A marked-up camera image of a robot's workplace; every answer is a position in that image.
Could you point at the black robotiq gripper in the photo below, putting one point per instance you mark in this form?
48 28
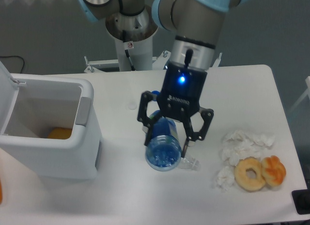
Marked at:
178 100

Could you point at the blue plastic bottle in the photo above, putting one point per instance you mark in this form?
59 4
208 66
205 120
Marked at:
163 153

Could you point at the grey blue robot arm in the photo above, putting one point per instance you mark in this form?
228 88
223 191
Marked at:
221 5

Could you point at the blue bottle cap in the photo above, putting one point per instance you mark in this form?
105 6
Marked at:
155 92

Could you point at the clear crushed plastic bottle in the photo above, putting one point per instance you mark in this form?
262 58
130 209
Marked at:
189 163

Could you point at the white trash can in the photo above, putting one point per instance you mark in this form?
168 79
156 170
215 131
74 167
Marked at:
31 106

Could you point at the crumpled white tissue upper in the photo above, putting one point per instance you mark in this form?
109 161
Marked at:
239 145

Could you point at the crumpled white tissue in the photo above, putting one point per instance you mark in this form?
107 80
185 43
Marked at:
239 145
225 178

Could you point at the crumpled white tissue lower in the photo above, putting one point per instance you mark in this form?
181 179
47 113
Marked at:
225 178

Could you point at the orange glazed bun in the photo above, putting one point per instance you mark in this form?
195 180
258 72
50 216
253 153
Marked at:
273 171

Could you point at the orange item in bin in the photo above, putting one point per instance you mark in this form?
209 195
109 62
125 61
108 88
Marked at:
60 133

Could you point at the black device table corner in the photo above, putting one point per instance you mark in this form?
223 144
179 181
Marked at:
301 200

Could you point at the orange object left edge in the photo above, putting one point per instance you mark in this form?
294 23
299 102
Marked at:
1 193

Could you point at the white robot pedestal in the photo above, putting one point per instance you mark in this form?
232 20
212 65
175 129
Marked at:
130 53

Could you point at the plain ring doughnut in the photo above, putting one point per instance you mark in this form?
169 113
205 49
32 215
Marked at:
248 174

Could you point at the white frame right edge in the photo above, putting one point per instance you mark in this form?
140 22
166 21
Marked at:
302 102

